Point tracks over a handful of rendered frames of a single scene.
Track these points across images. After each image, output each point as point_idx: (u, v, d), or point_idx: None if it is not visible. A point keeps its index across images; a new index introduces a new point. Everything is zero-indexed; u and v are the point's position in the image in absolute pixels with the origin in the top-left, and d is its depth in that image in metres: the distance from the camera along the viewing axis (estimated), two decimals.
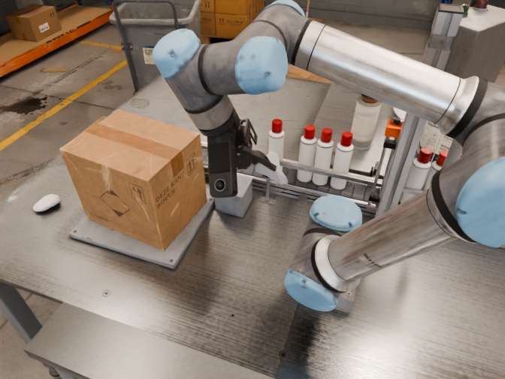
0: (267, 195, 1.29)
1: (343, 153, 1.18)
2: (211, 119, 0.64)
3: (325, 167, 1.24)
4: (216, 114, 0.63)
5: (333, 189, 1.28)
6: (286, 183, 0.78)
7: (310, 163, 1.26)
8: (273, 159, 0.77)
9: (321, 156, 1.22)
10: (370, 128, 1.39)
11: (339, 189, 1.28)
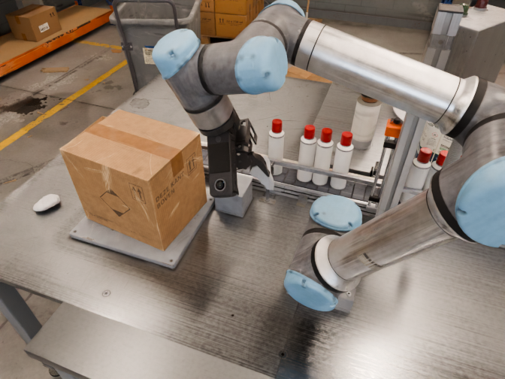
0: (267, 195, 1.29)
1: (343, 153, 1.18)
2: (211, 119, 0.64)
3: (325, 167, 1.24)
4: (216, 114, 0.63)
5: (333, 189, 1.28)
6: (273, 189, 0.80)
7: (310, 163, 1.26)
8: (267, 164, 0.79)
9: (321, 156, 1.22)
10: (370, 128, 1.39)
11: (338, 189, 1.28)
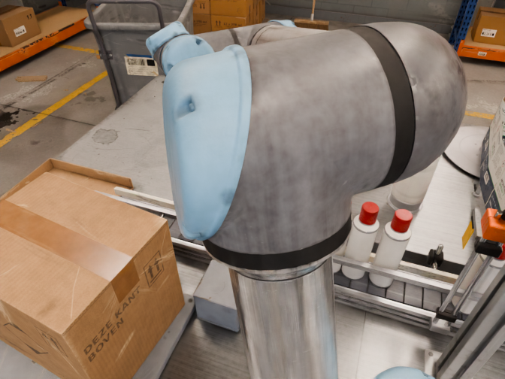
0: None
1: (397, 243, 0.75)
2: None
3: (364, 257, 0.81)
4: None
5: (374, 285, 0.85)
6: None
7: (341, 250, 0.83)
8: None
9: (359, 244, 0.79)
10: (422, 186, 0.96)
11: (383, 287, 0.85)
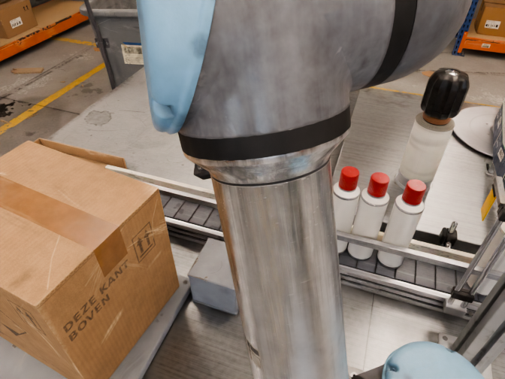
0: None
1: (409, 216, 0.69)
2: None
3: (373, 234, 0.75)
4: None
5: (383, 265, 0.79)
6: None
7: (347, 227, 0.77)
8: None
9: (367, 218, 0.73)
10: (433, 162, 0.90)
11: (392, 267, 0.79)
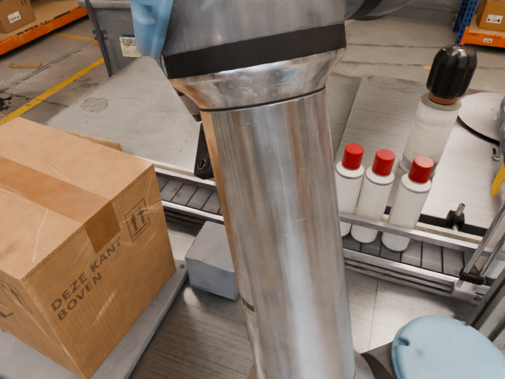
0: None
1: (415, 195, 0.66)
2: None
3: (378, 216, 0.72)
4: None
5: (388, 249, 0.76)
6: None
7: (351, 208, 0.74)
8: None
9: (372, 198, 0.70)
10: (439, 144, 0.87)
11: (397, 250, 0.76)
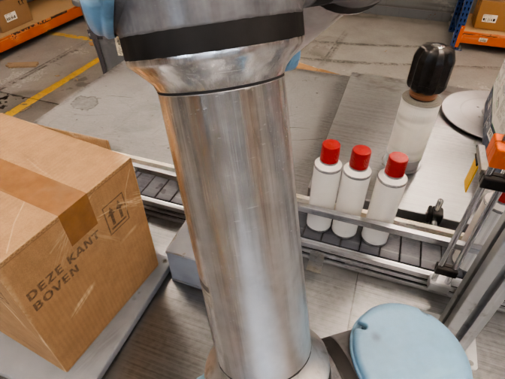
0: None
1: (391, 190, 0.67)
2: None
3: (356, 210, 0.73)
4: None
5: (367, 244, 0.77)
6: None
7: (330, 203, 0.75)
8: None
9: (349, 193, 0.71)
10: (421, 141, 0.88)
11: (376, 245, 0.77)
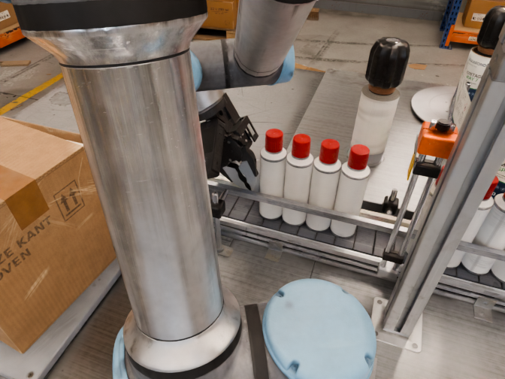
0: (219, 243, 0.81)
1: (354, 182, 0.69)
2: (197, 101, 0.70)
3: (328, 204, 0.75)
4: (201, 96, 0.69)
5: (335, 235, 0.79)
6: None
7: (303, 197, 0.76)
8: (258, 167, 0.81)
9: (320, 186, 0.72)
10: (381, 134, 0.91)
11: (344, 237, 0.78)
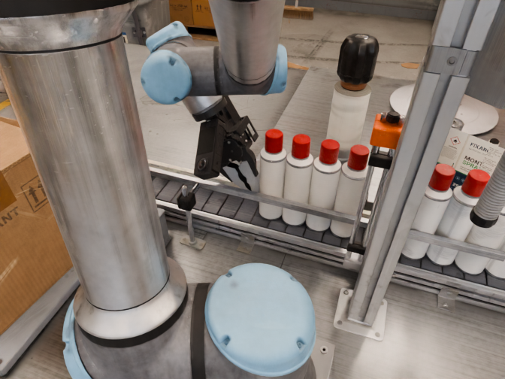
0: (192, 236, 0.82)
1: (354, 182, 0.69)
2: (197, 101, 0.70)
3: (328, 204, 0.75)
4: (201, 96, 0.69)
5: (335, 235, 0.79)
6: None
7: (303, 197, 0.76)
8: (258, 167, 0.81)
9: (320, 186, 0.72)
10: (354, 129, 0.92)
11: (344, 237, 0.78)
